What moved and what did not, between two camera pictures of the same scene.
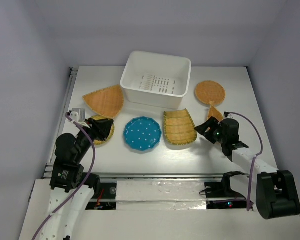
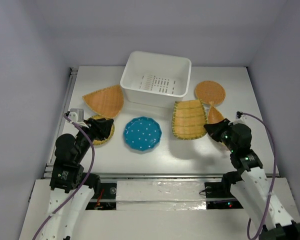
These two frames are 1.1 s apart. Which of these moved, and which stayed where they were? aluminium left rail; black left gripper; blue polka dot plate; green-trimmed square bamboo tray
Moved: green-trimmed square bamboo tray
Stayed: blue polka dot plate; black left gripper; aluminium left rail
